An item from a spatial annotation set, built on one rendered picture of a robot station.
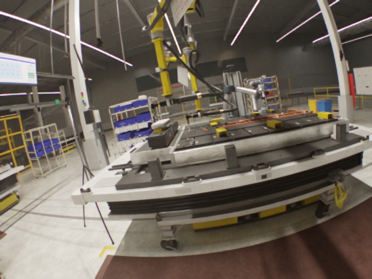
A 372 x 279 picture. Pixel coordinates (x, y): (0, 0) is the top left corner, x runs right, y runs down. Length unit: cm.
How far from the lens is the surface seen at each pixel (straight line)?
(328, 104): 732
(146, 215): 168
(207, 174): 107
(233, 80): 347
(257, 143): 126
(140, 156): 149
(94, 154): 529
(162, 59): 145
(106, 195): 128
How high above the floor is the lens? 131
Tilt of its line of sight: 12 degrees down
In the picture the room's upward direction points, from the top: 11 degrees counter-clockwise
